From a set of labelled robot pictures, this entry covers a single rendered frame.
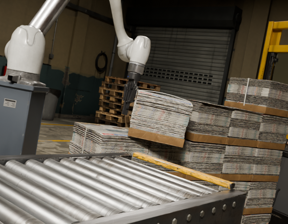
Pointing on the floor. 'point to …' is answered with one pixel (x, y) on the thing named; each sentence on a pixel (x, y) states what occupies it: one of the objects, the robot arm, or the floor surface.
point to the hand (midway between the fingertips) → (126, 108)
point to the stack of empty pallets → (114, 90)
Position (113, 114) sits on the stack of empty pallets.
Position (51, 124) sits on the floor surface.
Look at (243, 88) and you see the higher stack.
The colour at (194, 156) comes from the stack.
